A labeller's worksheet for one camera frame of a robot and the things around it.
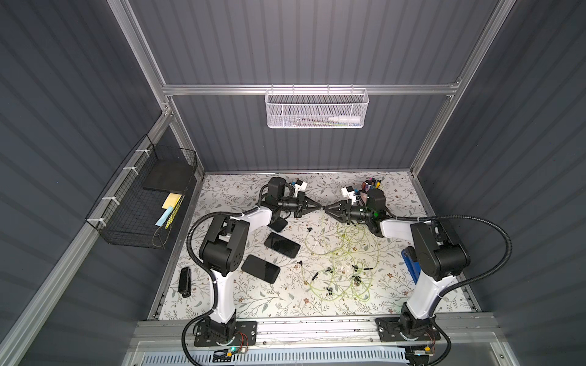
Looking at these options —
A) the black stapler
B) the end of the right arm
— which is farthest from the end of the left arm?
the black stapler

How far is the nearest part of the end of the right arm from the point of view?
2.70ft

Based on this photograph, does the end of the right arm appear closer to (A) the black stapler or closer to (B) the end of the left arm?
(B) the end of the left arm

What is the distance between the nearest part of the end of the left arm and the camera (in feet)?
2.72
